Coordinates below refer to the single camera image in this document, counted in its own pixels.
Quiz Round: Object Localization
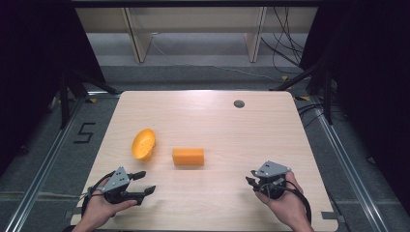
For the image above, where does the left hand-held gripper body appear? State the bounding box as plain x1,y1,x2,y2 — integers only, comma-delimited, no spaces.
96,165,145,206

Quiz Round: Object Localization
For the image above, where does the bundle of black cables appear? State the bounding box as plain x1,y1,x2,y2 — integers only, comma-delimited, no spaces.
259,7,311,75

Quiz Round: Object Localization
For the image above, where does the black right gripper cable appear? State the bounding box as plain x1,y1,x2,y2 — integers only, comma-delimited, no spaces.
274,180,313,225

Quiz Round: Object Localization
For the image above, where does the black curtain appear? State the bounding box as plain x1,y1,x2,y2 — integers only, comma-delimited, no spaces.
0,0,107,177
298,0,410,214

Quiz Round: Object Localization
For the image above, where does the beige background table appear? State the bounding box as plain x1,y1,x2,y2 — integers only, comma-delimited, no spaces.
74,7,319,64

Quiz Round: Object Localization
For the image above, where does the orange rectangular block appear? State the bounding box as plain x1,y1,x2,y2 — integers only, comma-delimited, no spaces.
171,147,205,167

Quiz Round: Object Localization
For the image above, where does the metal floor rail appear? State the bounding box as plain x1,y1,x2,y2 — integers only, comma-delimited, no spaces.
291,93,393,232
2,91,122,232

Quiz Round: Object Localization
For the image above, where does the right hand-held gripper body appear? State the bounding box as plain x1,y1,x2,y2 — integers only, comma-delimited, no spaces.
250,160,292,200

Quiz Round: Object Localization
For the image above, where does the person's left hand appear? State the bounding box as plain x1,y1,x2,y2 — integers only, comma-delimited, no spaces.
75,178,138,232

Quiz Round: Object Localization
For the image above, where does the black tripod stand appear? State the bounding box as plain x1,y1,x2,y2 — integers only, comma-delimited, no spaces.
47,68,120,131
270,59,339,126

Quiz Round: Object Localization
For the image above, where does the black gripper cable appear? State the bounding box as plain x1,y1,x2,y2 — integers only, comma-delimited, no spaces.
80,170,117,218
274,180,313,225

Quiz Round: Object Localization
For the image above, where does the yellow plastic bowl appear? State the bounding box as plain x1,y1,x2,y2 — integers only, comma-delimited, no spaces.
131,128,157,162

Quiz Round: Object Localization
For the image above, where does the person's right hand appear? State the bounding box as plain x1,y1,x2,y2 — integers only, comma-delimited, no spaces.
254,171,313,232

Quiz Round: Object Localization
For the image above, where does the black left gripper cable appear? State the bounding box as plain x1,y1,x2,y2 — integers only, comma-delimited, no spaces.
80,170,117,218

